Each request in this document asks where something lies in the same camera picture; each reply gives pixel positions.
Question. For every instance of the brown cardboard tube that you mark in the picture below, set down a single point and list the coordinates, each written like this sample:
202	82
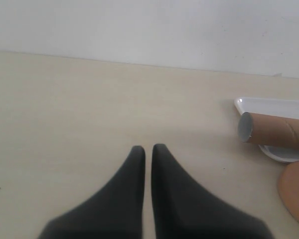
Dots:
269	130

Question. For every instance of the white plastic tray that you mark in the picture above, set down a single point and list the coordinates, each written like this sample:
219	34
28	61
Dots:
274	107

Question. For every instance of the wooden paper towel holder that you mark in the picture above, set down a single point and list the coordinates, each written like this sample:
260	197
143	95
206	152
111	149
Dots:
288	189

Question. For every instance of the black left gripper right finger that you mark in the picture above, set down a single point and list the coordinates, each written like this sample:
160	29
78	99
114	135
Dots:
183	209

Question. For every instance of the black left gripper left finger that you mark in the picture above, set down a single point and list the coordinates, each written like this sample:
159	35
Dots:
114	212

